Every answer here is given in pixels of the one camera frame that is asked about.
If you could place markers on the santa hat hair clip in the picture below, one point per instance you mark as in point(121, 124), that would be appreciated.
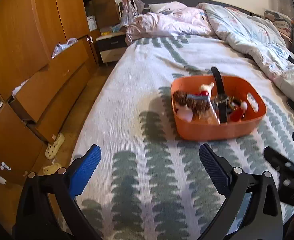
point(237, 114)

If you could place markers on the cream clog slipper far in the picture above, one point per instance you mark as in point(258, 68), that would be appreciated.
point(53, 149)

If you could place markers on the hanging clear plastic bag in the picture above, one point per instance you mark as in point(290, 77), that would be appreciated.
point(131, 12)

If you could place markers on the red hair clip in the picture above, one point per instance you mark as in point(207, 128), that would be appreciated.
point(203, 93)

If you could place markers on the white pillow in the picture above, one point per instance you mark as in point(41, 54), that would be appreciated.
point(158, 7)

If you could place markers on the dark bed headboard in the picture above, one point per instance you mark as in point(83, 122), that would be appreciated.
point(194, 3)

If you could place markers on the bedside nightstand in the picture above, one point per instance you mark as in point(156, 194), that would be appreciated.
point(111, 47)

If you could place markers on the wooden wardrobe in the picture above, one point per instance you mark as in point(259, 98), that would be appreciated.
point(29, 32)

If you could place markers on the pink crumpled blanket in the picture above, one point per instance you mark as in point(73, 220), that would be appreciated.
point(181, 20)

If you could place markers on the cream clog slipper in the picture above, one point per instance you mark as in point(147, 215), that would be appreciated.
point(53, 149)
point(51, 169)

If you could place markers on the brown fuzzy scrunchie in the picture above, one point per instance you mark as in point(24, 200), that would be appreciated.
point(180, 97)

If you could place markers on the blue hair clip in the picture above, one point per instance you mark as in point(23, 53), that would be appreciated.
point(196, 98)

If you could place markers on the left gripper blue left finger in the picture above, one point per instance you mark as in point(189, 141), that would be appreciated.
point(81, 170)

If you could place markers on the leaf pattern bedspread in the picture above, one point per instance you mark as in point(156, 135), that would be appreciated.
point(150, 183)

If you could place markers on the orange plastic basket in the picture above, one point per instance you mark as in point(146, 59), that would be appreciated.
point(235, 86)

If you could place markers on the cream clog slipper near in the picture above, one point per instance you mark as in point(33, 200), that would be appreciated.
point(51, 169)

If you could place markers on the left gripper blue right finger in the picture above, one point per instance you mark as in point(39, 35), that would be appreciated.
point(219, 170)

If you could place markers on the white plastic bag in drawer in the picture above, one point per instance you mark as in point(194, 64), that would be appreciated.
point(59, 48)

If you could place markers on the open wooden drawer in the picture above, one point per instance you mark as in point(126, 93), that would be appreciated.
point(34, 95)

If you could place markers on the gold chain hair clip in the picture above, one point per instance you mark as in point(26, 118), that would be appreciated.
point(221, 99)

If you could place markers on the black headband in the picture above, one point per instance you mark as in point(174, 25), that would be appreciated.
point(220, 90)

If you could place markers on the floral duvet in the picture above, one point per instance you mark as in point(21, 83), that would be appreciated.
point(256, 37)

